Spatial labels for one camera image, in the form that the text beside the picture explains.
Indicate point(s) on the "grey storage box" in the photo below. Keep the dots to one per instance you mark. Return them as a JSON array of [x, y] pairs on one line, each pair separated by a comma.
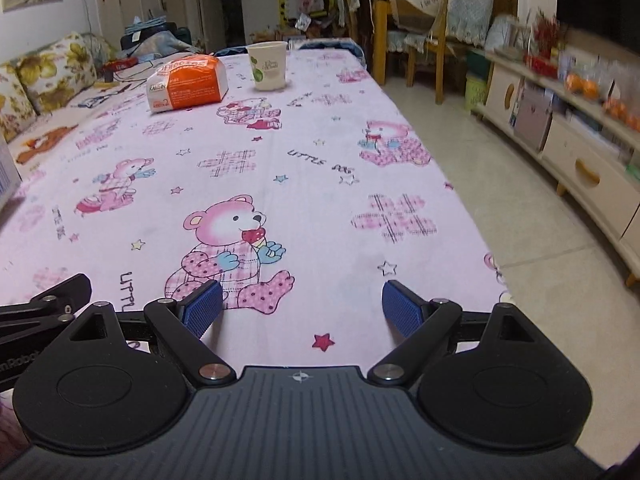
[[532, 117]]

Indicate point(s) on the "wooden chair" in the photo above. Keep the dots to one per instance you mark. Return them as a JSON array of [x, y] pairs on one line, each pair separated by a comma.
[[440, 70]]

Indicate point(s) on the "quilted chair cover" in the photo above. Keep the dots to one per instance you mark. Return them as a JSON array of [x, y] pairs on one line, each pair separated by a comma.
[[470, 10]]

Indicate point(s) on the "bag of oranges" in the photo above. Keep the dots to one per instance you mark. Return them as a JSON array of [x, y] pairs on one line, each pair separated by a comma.
[[582, 85], [620, 110]]

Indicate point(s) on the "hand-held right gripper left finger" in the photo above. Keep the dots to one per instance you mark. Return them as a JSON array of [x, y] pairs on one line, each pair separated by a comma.
[[202, 307]]

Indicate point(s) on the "cream tv cabinet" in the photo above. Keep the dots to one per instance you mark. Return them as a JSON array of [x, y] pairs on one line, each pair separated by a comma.
[[575, 170]]

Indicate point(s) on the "blue quilted chair back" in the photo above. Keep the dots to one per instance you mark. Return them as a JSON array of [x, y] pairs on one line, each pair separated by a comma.
[[332, 46], [230, 51]]

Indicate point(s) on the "orange tissue pack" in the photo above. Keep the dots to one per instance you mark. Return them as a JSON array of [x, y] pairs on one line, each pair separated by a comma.
[[187, 85]]

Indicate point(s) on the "white paper cup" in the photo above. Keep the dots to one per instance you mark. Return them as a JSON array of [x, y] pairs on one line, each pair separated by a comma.
[[267, 67]]

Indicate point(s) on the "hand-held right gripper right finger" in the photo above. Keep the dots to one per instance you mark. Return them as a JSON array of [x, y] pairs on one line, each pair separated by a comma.
[[402, 307]]

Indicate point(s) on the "blue grey cloth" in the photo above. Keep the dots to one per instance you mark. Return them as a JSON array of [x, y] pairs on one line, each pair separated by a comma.
[[160, 46]]

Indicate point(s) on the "black luggage bag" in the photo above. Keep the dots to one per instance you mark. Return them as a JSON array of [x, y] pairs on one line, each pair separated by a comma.
[[172, 32]]

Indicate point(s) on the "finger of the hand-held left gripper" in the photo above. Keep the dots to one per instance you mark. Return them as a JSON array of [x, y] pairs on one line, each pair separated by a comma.
[[50, 305]]

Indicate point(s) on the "red flower decoration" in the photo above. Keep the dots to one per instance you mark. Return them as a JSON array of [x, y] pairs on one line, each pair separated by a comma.
[[545, 32]]

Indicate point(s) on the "floral sofa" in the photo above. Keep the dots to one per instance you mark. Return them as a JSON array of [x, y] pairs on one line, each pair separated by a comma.
[[50, 70]]

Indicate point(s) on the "light green bin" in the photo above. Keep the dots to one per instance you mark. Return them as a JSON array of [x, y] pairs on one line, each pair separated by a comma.
[[475, 91]]

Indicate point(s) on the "white blue box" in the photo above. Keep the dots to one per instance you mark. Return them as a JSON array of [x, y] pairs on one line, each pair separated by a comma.
[[7, 175]]

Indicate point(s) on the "red gift box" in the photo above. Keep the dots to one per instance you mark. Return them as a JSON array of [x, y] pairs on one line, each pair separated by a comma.
[[541, 66]]

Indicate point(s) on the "dark green bin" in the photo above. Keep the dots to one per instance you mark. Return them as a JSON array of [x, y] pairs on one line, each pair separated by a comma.
[[478, 62]]

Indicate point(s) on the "wooden dining table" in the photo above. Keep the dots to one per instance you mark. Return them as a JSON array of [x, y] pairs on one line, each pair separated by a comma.
[[381, 35]]

